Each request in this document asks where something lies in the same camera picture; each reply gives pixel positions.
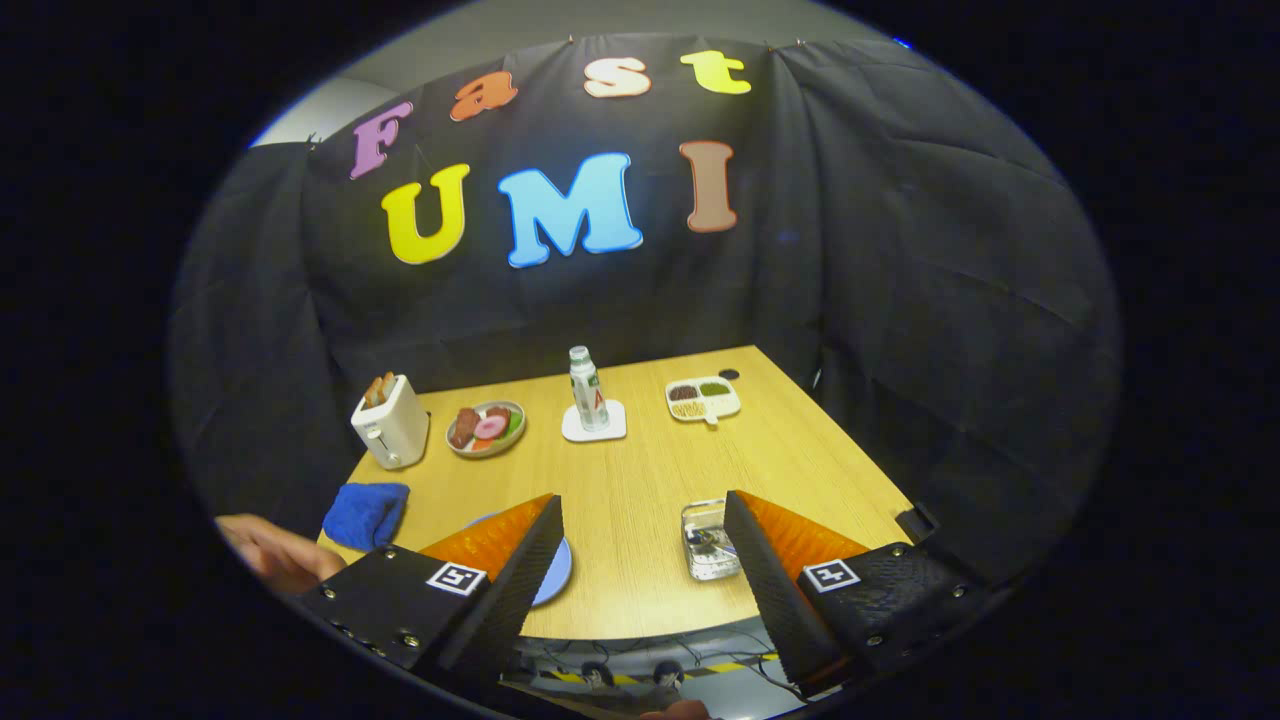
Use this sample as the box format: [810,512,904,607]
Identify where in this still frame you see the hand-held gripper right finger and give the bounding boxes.
[722,489,991,696]

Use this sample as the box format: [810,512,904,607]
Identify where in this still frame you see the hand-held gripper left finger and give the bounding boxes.
[297,493,567,691]

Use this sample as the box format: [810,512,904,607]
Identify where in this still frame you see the blue round plate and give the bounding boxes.
[465,512,574,608]

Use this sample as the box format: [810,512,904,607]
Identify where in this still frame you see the oval food plate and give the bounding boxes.
[445,400,527,459]

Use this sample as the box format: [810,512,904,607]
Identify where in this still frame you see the white square coaster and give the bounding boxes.
[561,400,628,443]

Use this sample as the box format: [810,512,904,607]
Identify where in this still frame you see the black table clamp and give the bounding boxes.
[895,505,941,546]

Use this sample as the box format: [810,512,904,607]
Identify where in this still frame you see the blue folded cloth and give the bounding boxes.
[322,482,411,553]

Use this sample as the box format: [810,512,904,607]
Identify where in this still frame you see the white divided snack tray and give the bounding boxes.
[665,376,743,427]

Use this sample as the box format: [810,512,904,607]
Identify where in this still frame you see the clear drink bottle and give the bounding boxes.
[569,346,610,433]

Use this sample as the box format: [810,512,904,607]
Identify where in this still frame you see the white toaster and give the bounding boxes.
[351,374,431,471]

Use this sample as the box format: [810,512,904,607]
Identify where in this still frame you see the metal wire basket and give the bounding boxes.
[681,499,743,582]

